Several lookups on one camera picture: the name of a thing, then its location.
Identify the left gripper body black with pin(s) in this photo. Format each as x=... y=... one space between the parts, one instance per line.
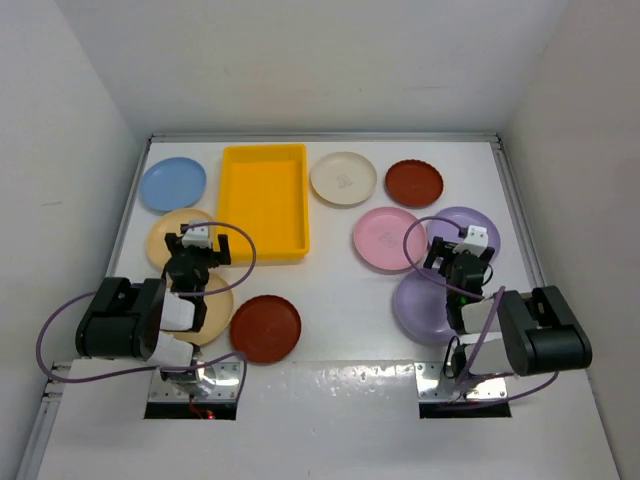
x=204 y=258

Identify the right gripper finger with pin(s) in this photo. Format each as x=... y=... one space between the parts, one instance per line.
x=437 y=254
x=486 y=256

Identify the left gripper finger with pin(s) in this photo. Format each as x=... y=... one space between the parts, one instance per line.
x=174 y=244
x=223 y=254

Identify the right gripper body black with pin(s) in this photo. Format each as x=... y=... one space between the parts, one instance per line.
x=449 y=263

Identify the beige plate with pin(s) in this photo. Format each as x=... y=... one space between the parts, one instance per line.
x=217 y=307
x=171 y=222

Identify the purple plate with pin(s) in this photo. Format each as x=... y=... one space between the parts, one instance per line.
x=463 y=216
x=419 y=308

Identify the pink plate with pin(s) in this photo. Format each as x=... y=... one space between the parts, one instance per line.
x=378 y=238

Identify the blue plate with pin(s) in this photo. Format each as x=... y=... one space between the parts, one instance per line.
x=173 y=183

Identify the red plate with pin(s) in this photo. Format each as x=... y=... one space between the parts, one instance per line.
x=414 y=183
x=266 y=329

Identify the red plate front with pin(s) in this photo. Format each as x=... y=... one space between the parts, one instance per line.
x=266 y=329

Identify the cream white plate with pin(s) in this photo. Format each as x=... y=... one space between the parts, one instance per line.
x=344 y=178

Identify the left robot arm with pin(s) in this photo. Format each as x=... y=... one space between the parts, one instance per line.
x=138 y=320

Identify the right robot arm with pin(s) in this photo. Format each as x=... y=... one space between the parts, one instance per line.
x=539 y=331

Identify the yellow plastic bin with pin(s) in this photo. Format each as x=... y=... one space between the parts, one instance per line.
x=264 y=191

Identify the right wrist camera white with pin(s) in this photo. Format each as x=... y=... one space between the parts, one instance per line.
x=474 y=240

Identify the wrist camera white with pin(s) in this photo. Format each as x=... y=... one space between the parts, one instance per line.
x=474 y=240
x=196 y=234

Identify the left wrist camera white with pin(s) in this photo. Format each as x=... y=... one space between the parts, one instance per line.
x=196 y=234

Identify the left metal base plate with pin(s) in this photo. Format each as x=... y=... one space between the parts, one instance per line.
x=217 y=383

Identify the metal base plate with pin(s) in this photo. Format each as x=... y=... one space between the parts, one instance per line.
x=433 y=388
x=217 y=383

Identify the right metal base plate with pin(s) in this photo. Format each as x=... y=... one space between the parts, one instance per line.
x=433 y=388

